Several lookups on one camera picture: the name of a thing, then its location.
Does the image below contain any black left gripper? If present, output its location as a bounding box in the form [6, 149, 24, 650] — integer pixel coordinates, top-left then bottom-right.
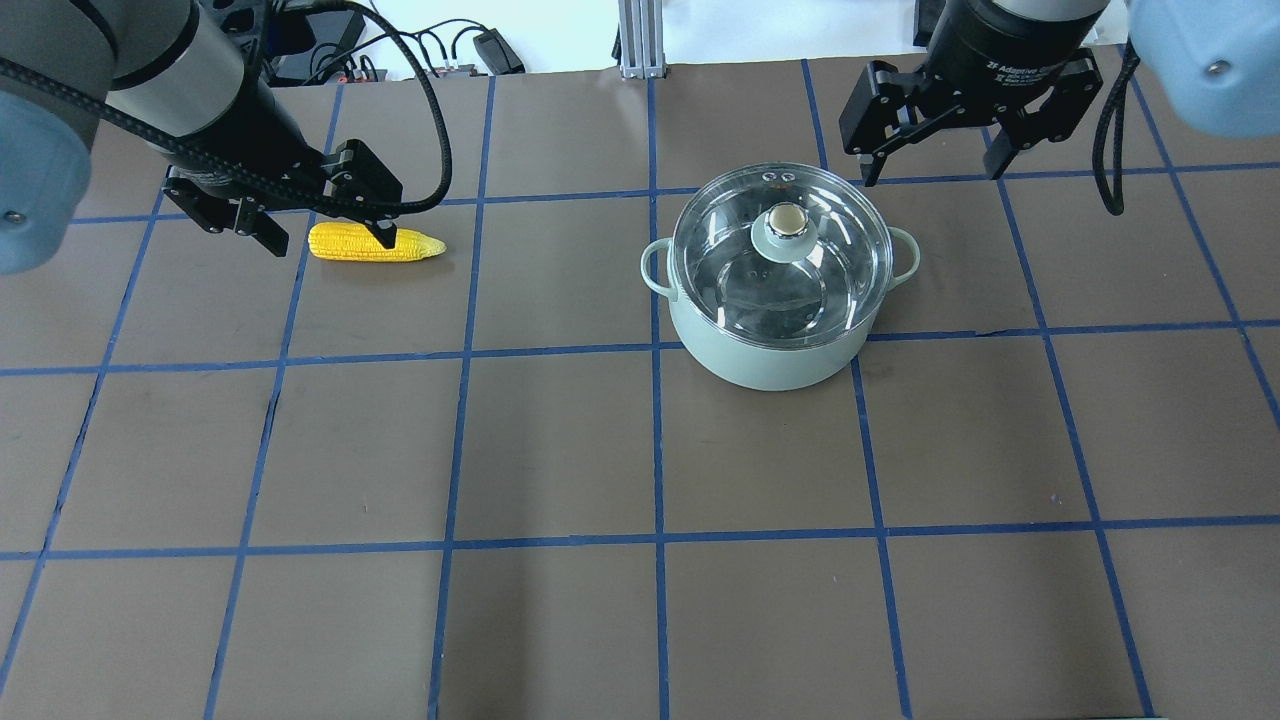
[161, 78, 403, 258]

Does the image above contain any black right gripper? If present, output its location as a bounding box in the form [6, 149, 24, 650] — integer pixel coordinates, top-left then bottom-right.
[838, 1, 1102, 187]

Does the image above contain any yellow corn cob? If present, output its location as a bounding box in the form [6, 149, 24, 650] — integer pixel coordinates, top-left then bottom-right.
[307, 222, 448, 263]

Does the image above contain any glass pot lid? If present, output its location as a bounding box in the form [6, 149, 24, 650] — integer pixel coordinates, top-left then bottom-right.
[666, 161, 904, 351]

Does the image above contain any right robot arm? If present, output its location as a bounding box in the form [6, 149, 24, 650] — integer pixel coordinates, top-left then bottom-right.
[838, 1, 1279, 186]

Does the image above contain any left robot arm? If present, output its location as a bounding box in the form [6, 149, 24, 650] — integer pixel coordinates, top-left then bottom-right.
[1, 1, 407, 275]

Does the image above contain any mint green cooking pot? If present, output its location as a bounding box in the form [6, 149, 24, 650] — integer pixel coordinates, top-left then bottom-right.
[640, 163, 922, 392]

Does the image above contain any black power adapter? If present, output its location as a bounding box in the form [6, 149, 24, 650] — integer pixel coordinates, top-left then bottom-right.
[472, 28, 526, 76]

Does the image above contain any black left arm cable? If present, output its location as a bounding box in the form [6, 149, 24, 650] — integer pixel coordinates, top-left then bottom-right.
[0, 0, 454, 222]

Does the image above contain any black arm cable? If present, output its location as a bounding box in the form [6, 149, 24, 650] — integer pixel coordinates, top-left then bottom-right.
[0, 0, 454, 222]
[1092, 40, 1143, 217]

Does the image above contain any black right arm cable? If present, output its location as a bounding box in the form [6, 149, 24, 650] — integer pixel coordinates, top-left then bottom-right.
[1092, 40, 1143, 217]

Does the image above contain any aluminium frame post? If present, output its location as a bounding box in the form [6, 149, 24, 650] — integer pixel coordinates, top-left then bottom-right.
[614, 0, 668, 79]

